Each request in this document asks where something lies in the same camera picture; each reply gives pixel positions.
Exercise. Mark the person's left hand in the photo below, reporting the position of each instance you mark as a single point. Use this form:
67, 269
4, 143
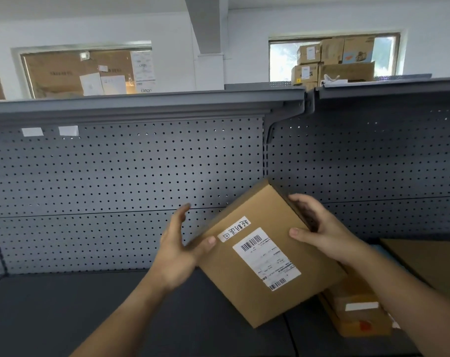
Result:
173, 260

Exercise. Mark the person's right hand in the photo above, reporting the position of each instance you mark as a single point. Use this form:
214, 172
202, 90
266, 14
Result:
332, 237

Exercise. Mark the brown cardboard box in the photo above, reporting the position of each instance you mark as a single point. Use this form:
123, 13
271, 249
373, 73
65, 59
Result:
425, 263
225, 271

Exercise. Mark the orange white small box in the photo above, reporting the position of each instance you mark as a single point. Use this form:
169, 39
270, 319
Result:
358, 316

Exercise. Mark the grey metal pegboard shelf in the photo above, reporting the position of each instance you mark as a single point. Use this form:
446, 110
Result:
117, 174

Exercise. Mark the person's left forearm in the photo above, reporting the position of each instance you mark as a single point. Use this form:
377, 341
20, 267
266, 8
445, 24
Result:
120, 319

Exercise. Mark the person's right forearm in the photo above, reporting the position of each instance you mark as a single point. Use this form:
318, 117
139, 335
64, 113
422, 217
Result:
414, 304

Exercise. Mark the white plastic clip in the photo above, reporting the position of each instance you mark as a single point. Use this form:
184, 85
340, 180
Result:
332, 81

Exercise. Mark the white sticker label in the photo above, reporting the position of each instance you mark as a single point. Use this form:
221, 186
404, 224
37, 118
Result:
68, 130
32, 132

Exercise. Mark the small labelled cardboard carton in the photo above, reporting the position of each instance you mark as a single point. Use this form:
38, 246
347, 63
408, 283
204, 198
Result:
308, 54
304, 74

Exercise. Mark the white printed carton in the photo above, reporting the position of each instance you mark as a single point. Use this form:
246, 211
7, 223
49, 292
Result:
146, 86
142, 66

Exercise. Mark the white paper sheet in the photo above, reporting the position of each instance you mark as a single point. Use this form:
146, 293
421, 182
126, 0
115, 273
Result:
113, 85
91, 84

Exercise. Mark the cardboard boxes at window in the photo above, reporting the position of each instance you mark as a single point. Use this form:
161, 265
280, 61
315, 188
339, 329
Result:
280, 59

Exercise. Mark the cardboard-covered window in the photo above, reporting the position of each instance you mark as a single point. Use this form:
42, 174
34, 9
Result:
54, 70

